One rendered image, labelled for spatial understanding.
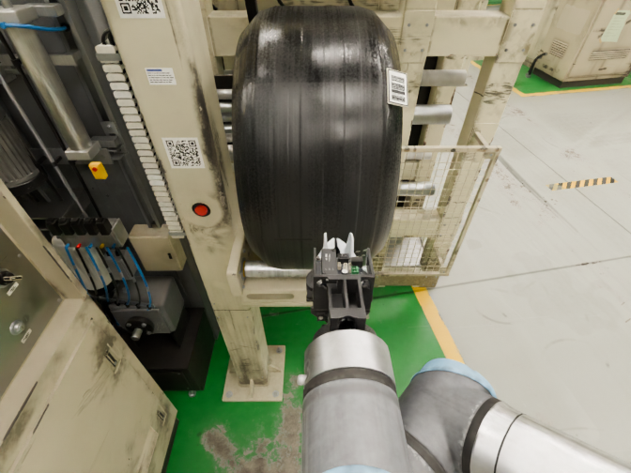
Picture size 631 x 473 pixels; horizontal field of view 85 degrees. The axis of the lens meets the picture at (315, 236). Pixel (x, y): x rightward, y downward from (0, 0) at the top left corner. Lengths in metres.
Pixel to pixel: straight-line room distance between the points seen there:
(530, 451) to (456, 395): 0.08
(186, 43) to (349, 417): 0.63
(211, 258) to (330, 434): 0.78
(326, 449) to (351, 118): 0.45
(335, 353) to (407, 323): 1.63
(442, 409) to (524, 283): 1.98
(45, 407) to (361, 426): 0.80
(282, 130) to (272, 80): 0.08
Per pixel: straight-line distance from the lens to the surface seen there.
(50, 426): 1.02
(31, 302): 0.99
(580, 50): 5.28
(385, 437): 0.31
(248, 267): 0.93
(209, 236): 0.96
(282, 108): 0.58
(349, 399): 0.32
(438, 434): 0.44
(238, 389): 1.76
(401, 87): 0.63
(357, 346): 0.34
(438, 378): 0.46
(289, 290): 0.94
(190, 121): 0.78
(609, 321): 2.47
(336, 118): 0.58
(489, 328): 2.09
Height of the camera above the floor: 1.61
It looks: 44 degrees down
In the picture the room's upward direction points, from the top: straight up
